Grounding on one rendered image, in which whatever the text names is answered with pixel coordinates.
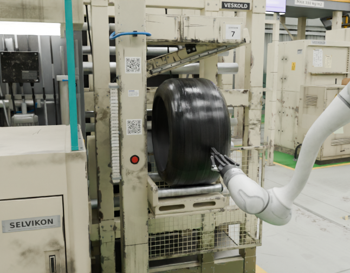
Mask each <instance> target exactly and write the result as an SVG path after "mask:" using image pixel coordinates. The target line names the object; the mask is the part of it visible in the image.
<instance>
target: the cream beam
mask: <svg viewBox="0 0 350 273"><path fill-rule="evenodd" d="M226 24H235V25H241V37H240V40H236V39H225V34H226ZM243 30H244V17H222V16H196V15H169V14H146V32H148V33H151V34H152V36H146V42H149V44H150V45H180V46H184V45H185V44H197V45H225V46H233V45H235V44H242V43H243Z"/></svg>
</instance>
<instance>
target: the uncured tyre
mask: <svg viewBox="0 0 350 273"><path fill-rule="evenodd" d="M151 129H152V146H153V154H154V160H155V165H156V167H157V171H158V173H159V176H160V177H161V179H162V180H163V181H164V182H165V183H167V184H168V185H170V186H172V187H178V186H191V185H204V184H212V183H214V182H215V181H216V180H217V179H218V178H219V177H220V176H221V175H220V174H219V173H218V172H217V171H213V172H211V163H210V157H211V154H210V151H211V147H214V148H215V149H216V151H217V152H219V153H220V154H221V155H222V156H224V155H227V156H228V157H229V155H230V148H231V123H230V115H229V110H228V106H227V103H226V100H225V97H224V95H223V93H222V92H221V90H220V89H219V88H218V87H217V86H216V85H215V84H214V83H213V82H212V81H211V80H208V79H205V78H171V79H168V80H165V81H164V82H163V83H162V84H161V85H160V86H159V87H158V88H157V90H156V91H155V95H154V99H153V105H152V121H151Z"/></svg>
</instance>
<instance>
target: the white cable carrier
mask: <svg viewBox="0 0 350 273"><path fill-rule="evenodd" d="M109 85H110V86H119V85H118V84H117V83H109ZM116 89H117V88H110V90H109V92H110V94H109V95H110V97H109V98H110V101H109V102H110V104H109V105H110V109H111V110H110V119H111V120H110V122H111V123H110V125H111V151H112V152H111V161H112V162H111V164H112V177H113V178H115V177H121V175H120V173H119V172H120V170H119V169H120V167H119V147H118V146H119V144H118V143H119V141H118V140H119V138H118V136H119V134H120V131H118V129H119V128H118V126H119V125H118V124H117V123H118V117H117V116H118V114H117V113H118V111H117V110H118V107H117V106H118V104H117V103H118V101H117V99H118V97H117V95H118V94H117V92H118V91H117V90H116ZM112 181H113V182H119V181H120V180H112Z"/></svg>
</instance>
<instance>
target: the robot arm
mask: <svg viewBox="0 0 350 273"><path fill-rule="evenodd" d="M348 123H350V81H349V83H348V84H347V85H346V86H345V88H344V89H343V90H342V91H341V92H340V93H339V94H338V95H337V96H336V97H335V98H334V100H333V101H332V102H331V103H330V105H329V106H328V107H327V108H326V109H325V111H324V112H323V113H322V114H321V115H320V116H319V117H318V118H317V120H316V121H315V122H314V123H313V124H312V126H311V128H310V129H309V131H308V132H307V134H306V136H305V138H304V141H303V143H302V146H301V150H300V154H299V157H298V160H297V163H296V167H295V171H294V174H293V177H292V179H291V181H290V182H289V183H288V184H287V185H286V186H284V187H280V188H278V187H274V188H271V189H269V190H265V189H263V188H262V187H260V186H259V184H257V183H256V182H255V181H254V180H251V179H250V178H248V177H247V176H246V175H245V174H244V172H243V171H242V170H241V169H239V165H240V164H239V163H236V162H235V161H233V160H232V159H231V158H229V157H228V156H227V155H224V156H222V155H221V154H220V153H219V152H217V151H216V149H215V148H214V147H211V151H210V154H211V157H210V163H211V172H213V171H217V172H218V173H219V174H220V175H221V177H222V179H223V183H224V185H225V186H226V188H227V189H228V191H229V193H230V196H231V197H232V199H233V201H234V202H235V203H236V205H237V206H238V207H239V208H240V209H241V210H242V211H244V212H246V213H248V214H250V215H255V216H256V217H258V218H259V219H261V220H263V221H265V222H267V223H269V224H271V225H276V226H282V225H286V224H287V223H288V222H289V221H290V220H291V217H292V210H291V209H292V208H293V201H294V200H295V198H296V197H297V196H298V195H299V194H300V193H301V191H302V190H303V188H304V187H305V185H306V183H307V181H308V178H309V176H310V173H311V171H312V168H313V165H314V163H315V160H316V157H317V154H318V152H319V150H320V148H321V145H322V144H323V142H324V141H325V140H326V138H327V137H328V136H329V135H331V134H332V133H333V132H335V131H336V130H338V129H339V128H341V127H343V126H344V125H346V124H348ZM215 163H216V165H217V166H218V168H217V167H216V165H215Z"/></svg>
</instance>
